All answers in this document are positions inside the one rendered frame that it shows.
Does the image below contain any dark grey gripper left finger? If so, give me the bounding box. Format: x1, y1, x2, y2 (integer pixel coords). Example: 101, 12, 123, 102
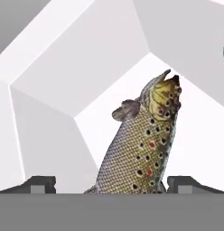
0, 175, 57, 195

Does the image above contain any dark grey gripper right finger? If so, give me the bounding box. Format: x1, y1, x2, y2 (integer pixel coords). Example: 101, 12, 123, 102
166, 175, 224, 195

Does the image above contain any spotted brown fish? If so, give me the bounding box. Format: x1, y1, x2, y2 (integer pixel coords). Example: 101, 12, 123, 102
83, 69, 182, 195

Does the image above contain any white tupperware container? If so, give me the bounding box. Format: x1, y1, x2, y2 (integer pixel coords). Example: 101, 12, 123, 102
0, 0, 224, 193

